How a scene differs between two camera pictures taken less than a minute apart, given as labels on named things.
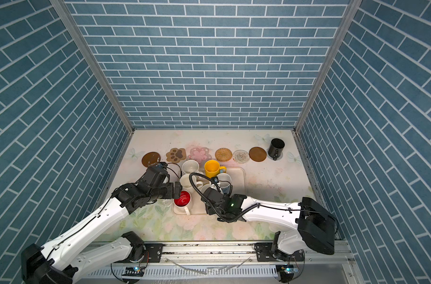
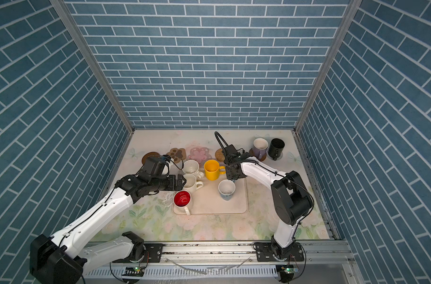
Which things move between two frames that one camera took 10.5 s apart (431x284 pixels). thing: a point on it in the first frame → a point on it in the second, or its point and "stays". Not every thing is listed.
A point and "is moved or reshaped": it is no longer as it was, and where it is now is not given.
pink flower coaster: [200, 154] stays
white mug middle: [185, 183] stays
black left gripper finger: [178, 189] → [180, 182]
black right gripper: [209, 210] → [228, 173]
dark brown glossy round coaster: [150, 158] is moved or reshaped
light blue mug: [224, 180] is moved or reshaped
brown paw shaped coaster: [175, 155] stays
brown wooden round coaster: [257, 154] stays
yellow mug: [212, 168] stays
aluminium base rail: [315, 252] stays
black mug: [276, 148] stays
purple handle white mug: [205, 187] → [260, 147]
